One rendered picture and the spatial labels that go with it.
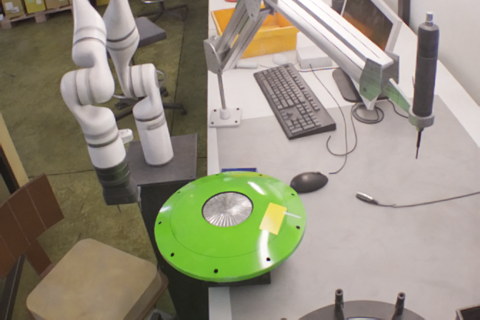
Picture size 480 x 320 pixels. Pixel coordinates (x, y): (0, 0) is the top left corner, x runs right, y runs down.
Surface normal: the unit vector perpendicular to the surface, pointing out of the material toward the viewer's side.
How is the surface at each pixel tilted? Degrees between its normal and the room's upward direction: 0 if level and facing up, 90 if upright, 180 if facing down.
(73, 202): 0
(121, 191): 87
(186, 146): 0
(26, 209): 90
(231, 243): 14
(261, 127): 0
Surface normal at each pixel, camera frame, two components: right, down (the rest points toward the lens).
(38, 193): 0.72, 0.33
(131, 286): -0.11, -0.82
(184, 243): -0.36, -0.60
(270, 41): 0.19, 0.60
